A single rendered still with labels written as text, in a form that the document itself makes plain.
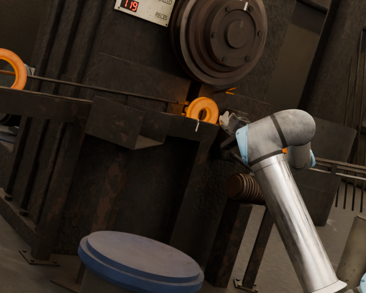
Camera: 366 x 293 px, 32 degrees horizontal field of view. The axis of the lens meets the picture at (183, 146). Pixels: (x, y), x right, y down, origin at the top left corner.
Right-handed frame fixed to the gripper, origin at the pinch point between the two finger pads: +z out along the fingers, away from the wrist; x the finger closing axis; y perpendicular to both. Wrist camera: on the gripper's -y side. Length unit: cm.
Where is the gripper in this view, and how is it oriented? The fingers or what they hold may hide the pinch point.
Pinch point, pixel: (221, 118)
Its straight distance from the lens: 274.6
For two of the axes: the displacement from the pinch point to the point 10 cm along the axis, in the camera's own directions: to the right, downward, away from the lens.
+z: -4.2, -5.3, 7.3
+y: 4.4, -8.3, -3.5
